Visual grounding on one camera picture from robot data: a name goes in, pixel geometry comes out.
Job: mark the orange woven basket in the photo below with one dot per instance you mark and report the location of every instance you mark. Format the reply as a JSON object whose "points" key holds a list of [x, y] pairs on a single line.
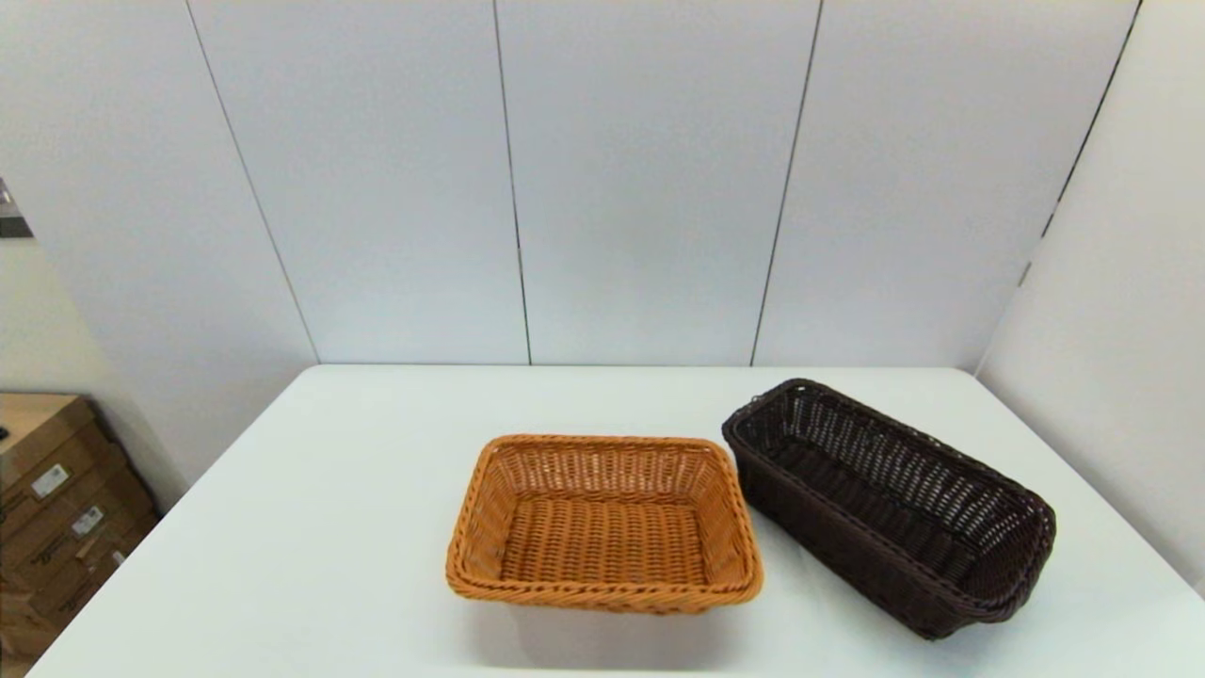
{"points": [[602, 546]]}

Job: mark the dark brown woven basket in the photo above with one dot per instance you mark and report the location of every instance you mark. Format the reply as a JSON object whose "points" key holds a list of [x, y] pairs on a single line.
{"points": [[847, 546]]}

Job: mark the brown cardboard box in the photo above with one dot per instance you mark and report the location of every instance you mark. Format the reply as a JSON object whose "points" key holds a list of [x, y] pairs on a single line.
{"points": [[66, 532], [94, 574], [33, 631], [38, 424]]}

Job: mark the grey wall fixture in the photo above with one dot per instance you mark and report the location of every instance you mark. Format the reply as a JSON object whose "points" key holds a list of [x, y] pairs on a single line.
{"points": [[9, 224]]}

